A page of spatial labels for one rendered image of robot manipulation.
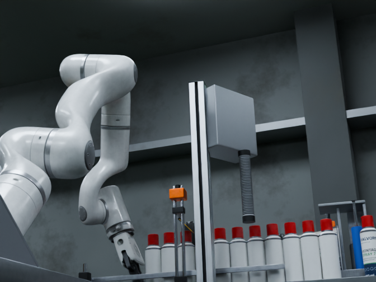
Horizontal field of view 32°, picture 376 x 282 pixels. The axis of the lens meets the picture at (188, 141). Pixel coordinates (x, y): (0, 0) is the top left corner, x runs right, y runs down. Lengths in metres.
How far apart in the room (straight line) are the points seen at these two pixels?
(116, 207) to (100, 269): 3.48
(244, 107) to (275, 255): 0.45
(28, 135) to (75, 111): 0.14
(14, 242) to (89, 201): 0.77
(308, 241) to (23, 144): 0.84
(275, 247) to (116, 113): 0.62
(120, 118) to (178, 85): 3.69
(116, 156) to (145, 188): 3.47
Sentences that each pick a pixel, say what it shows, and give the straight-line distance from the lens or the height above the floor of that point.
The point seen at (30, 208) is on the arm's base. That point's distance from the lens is 1.41.
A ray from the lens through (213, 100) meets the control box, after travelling 1.91.
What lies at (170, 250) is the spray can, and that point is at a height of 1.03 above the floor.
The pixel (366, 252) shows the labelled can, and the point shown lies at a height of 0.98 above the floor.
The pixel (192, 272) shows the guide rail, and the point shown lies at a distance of 1.93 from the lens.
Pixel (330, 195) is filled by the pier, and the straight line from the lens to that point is 4.76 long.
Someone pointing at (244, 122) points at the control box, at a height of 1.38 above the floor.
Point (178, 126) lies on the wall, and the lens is 5.54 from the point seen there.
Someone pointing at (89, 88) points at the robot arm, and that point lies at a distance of 1.75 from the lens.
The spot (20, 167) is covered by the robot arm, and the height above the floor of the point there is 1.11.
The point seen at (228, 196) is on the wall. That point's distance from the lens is 5.22.
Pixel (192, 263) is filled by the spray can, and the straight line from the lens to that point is 1.95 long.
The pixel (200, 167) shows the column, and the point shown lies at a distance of 1.87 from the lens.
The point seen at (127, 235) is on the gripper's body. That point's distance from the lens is 2.01.
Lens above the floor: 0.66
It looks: 20 degrees up
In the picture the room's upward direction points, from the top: 2 degrees counter-clockwise
